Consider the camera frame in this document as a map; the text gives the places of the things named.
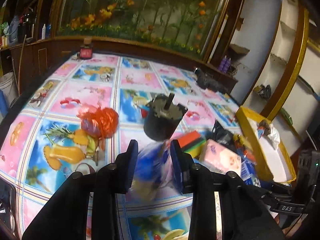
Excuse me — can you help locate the thin wooden stick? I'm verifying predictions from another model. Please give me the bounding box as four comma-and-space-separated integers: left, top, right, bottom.
14, 34, 28, 98

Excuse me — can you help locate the red and blue cloth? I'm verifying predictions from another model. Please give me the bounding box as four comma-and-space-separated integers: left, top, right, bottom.
232, 134, 255, 160

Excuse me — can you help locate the white roll with yellow bands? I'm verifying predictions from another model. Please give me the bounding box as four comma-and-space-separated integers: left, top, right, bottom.
207, 15, 229, 63

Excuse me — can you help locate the flat green item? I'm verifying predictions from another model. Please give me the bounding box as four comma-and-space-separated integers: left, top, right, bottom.
280, 110, 293, 125

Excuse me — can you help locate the stack of coloured sponges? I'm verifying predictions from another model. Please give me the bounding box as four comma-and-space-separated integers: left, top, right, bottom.
180, 130, 207, 159

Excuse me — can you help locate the printed tissue packet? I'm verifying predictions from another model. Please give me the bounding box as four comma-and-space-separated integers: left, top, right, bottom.
199, 139, 242, 178

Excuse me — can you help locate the red mesh plastic bag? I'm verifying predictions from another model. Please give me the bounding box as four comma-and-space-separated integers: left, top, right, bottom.
77, 106, 120, 140

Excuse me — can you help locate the black thermos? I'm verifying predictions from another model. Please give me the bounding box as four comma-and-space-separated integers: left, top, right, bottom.
17, 7, 38, 43

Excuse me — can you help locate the gold trimmed wall shelf unit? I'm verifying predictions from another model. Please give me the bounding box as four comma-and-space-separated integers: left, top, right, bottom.
235, 0, 320, 140

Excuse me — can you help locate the white bucket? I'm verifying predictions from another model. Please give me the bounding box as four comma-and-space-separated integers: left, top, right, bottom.
0, 72, 19, 108

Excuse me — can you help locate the blue packet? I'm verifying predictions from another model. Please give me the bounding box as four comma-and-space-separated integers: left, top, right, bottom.
240, 155, 262, 188

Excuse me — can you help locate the blue container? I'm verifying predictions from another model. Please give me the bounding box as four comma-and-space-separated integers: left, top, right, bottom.
0, 90, 8, 115

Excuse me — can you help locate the flower wall mural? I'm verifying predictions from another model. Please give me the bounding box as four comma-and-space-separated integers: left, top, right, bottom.
54, 0, 233, 55

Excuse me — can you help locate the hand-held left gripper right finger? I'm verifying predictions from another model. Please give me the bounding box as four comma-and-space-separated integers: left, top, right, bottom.
170, 139, 288, 240

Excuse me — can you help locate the white cloth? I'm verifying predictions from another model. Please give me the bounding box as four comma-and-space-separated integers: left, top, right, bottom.
265, 125, 284, 150

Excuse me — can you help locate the black packet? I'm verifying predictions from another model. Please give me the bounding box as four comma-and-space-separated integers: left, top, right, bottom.
211, 120, 238, 148

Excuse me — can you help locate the brown cardboard piece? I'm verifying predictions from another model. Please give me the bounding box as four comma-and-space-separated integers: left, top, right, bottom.
229, 44, 250, 55

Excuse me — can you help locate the black device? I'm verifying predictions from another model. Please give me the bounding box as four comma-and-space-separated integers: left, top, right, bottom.
194, 67, 228, 93

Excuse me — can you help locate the black pot with rod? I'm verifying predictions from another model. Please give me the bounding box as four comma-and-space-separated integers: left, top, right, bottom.
143, 92, 188, 142

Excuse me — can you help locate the black tangled item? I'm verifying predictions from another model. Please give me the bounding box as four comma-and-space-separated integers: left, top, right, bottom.
254, 84, 272, 98

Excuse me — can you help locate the printed fruit tablecloth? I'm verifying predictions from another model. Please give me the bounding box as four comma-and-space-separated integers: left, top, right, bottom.
0, 52, 240, 240

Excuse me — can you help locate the dark scrubber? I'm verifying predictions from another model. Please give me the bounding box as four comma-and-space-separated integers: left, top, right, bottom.
257, 119, 274, 137

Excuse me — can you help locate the red black small jar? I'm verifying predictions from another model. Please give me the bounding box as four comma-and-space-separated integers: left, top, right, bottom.
79, 44, 94, 60

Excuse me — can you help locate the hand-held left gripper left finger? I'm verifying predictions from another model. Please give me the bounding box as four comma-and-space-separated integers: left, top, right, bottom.
22, 139, 139, 240

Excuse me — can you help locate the clear blue plastic bag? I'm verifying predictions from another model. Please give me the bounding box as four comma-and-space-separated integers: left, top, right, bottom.
132, 140, 180, 200

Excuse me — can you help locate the yellow rimmed box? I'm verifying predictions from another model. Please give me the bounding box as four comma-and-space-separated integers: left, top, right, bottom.
235, 106, 297, 184

